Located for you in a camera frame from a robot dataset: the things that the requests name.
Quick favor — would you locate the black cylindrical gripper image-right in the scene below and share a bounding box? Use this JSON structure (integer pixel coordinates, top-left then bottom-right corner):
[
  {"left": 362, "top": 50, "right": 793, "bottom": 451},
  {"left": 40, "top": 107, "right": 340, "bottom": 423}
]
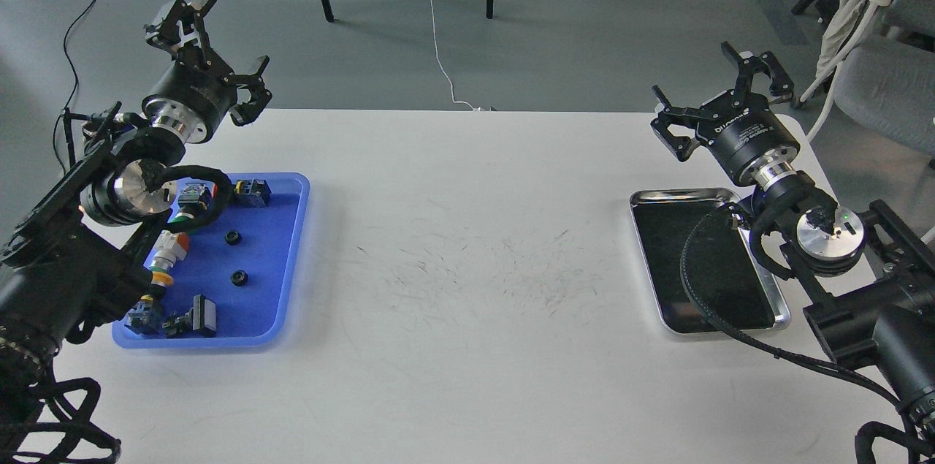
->
[{"left": 650, "top": 41, "right": 801, "bottom": 188}]

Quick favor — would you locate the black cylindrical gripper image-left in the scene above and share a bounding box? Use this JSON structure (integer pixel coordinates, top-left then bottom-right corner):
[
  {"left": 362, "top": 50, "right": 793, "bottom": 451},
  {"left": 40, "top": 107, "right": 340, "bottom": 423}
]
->
[{"left": 142, "top": 0, "right": 272, "bottom": 144}]

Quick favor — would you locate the small black gear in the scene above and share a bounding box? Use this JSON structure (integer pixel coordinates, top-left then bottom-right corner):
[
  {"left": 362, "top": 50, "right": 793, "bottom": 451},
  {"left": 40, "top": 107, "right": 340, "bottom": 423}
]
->
[
  {"left": 229, "top": 270, "right": 248, "bottom": 286},
  {"left": 224, "top": 230, "right": 243, "bottom": 246}
]

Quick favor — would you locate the silver metal tray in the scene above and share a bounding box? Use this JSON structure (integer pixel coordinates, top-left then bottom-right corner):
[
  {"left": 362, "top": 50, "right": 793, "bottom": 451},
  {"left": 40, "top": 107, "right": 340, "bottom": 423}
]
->
[{"left": 629, "top": 188, "right": 790, "bottom": 335}]

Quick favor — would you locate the blue plastic tray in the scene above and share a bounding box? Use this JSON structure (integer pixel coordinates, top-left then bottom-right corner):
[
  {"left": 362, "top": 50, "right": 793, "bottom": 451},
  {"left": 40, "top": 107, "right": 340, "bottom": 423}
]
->
[{"left": 111, "top": 173, "right": 311, "bottom": 349}]

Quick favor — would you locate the red emergency push button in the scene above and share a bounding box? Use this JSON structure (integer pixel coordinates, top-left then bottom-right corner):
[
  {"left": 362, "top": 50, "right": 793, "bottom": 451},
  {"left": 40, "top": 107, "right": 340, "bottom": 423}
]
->
[{"left": 226, "top": 178, "right": 272, "bottom": 208}]

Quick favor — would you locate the grey office chair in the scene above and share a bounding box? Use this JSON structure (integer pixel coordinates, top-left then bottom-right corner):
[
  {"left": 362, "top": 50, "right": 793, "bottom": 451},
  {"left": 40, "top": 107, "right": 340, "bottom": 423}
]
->
[{"left": 791, "top": 0, "right": 935, "bottom": 158}]

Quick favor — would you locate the orange white push button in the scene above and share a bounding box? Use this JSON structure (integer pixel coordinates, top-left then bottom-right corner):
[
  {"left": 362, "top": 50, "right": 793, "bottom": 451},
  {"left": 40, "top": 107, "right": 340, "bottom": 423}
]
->
[{"left": 149, "top": 230, "right": 190, "bottom": 272}]

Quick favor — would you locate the green push button switch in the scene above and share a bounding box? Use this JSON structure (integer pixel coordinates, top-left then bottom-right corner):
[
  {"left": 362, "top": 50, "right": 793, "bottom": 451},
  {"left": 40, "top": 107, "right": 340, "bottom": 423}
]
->
[{"left": 176, "top": 182, "right": 213, "bottom": 220}]

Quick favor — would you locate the black cable on floor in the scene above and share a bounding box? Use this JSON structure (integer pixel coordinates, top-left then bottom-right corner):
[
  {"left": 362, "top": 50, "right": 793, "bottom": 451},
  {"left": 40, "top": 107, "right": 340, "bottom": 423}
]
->
[{"left": 51, "top": 0, "right": 176, "bottom": 180}]

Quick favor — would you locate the black square switch block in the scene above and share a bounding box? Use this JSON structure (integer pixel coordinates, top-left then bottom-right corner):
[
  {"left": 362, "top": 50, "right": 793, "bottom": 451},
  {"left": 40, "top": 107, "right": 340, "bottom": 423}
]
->
[{"left": 163, "top": 294, "right": 217, "bottom": 338}]

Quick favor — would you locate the yellow push button switch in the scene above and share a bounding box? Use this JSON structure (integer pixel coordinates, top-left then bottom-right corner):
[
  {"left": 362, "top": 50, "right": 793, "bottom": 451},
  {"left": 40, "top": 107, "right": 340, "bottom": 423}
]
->
[{"left": 126, "top": 270, "right": 174, "bottom": 335}]

